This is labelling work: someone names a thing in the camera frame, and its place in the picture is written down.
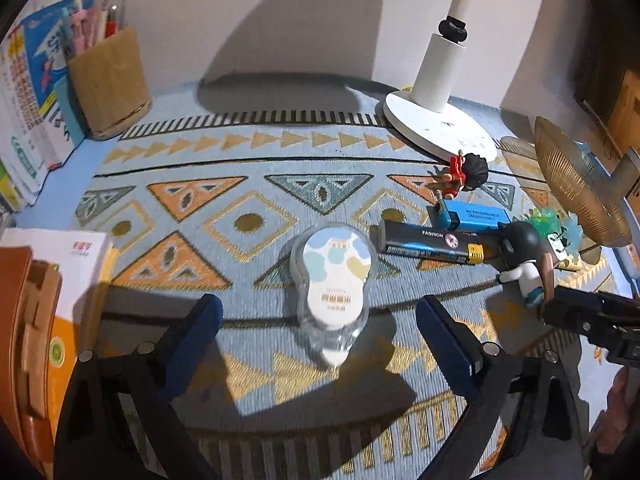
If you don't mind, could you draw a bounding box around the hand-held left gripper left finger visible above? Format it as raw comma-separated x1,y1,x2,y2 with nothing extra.
52,292,224,480

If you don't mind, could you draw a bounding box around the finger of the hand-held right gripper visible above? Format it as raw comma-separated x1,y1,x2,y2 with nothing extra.
541,300,621,345
550,285,640,318

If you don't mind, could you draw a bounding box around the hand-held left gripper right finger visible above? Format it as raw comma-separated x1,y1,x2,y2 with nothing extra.
415,295,593,480

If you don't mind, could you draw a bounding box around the black and white figurine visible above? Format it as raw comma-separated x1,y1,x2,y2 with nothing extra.
497,221,556,309

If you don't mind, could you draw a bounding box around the black battery-shaped lighter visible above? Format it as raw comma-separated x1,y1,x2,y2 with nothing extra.
376,219,506,267

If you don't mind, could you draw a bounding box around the amber ribbed glass bowl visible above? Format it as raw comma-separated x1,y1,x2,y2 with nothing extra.
534,116,640,248

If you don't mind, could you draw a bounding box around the white correction tape dispenser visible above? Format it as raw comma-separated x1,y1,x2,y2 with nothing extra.
289,222,375,368

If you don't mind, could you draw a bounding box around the person's right hand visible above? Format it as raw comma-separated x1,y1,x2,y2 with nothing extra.
605,367,640,441

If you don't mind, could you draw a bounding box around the light green rubber toy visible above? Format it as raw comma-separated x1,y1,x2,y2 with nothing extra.
550,212,586,268

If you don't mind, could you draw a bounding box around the teal rubber toy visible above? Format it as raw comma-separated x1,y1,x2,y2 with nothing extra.
529,207,558,233

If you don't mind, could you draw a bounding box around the grey stand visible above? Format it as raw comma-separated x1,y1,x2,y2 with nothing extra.
607,152,640,196

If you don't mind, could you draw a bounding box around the white and orange box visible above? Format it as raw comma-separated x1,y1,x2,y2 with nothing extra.
0,227,120,411

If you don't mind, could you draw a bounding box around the blue lighter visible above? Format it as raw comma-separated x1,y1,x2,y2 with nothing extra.
432,199,513,233

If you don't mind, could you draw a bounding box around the blue patterned mat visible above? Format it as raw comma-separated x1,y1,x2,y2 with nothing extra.
52,82,640,480

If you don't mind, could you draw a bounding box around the red black-haired figurine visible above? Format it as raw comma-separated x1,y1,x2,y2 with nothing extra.
425,151,489,201

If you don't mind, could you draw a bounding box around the cardboard box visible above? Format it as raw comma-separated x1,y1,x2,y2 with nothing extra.
575,67,640,161

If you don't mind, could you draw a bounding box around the brown pen holder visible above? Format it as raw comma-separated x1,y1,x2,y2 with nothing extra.
66,26,153,141

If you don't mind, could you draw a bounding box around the bunch of pens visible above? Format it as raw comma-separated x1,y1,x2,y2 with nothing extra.
60,0,132,61

